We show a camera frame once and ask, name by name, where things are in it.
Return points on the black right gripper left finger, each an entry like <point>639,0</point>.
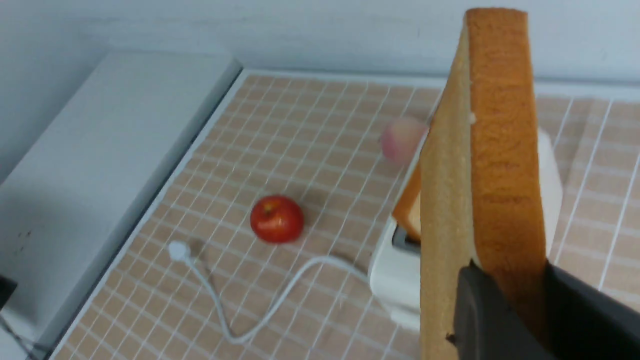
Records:
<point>485,326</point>

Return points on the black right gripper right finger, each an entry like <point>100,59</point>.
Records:
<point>587,324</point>

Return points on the orange checkered tablecloth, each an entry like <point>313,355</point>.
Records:
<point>315,140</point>

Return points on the toast slice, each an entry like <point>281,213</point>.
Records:
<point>407,211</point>
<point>481,197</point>

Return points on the white two-slot toaster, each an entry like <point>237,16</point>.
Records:
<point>394,269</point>

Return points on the red apple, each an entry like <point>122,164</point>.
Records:
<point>277,219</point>

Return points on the white side cabinet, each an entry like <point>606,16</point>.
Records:
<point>77,193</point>

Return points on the pink peach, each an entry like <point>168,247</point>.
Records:
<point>400,139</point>

